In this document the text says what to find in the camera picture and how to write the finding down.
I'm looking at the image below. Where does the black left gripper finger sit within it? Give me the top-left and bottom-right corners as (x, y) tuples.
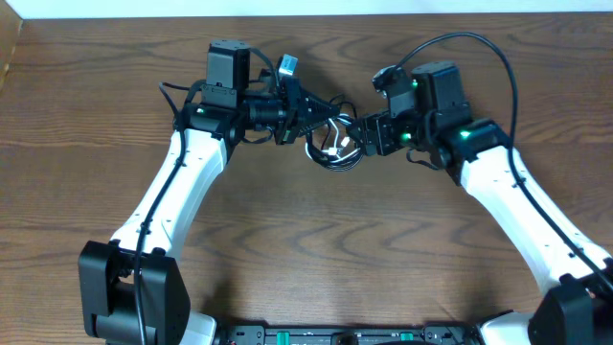
(286, 122), (328, 144)
(301, 92), (340, 126)

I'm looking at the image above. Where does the white USB cable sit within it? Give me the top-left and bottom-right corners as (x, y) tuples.
(305, 117), (361, 168)

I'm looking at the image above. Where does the black USB cable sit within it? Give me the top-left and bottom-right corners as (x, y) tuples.
(304, 93), (365, 173)

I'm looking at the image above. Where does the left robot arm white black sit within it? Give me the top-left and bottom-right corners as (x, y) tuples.
(78, 39), (339, 344)

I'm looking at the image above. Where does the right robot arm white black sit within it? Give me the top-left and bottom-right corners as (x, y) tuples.
(348, 61), (612, 344)

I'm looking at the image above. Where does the wooden side panel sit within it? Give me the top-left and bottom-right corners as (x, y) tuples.
(0, 0), (23, 87)

